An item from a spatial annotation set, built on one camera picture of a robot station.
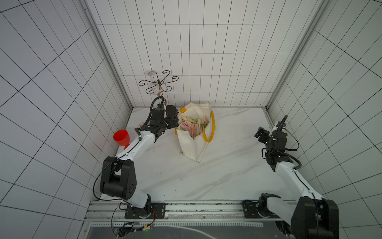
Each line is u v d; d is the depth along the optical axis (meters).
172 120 0.78
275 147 0.62
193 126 0.95
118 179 0.44
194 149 0.85
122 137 0.83
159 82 0.92
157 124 0.67
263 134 0.76
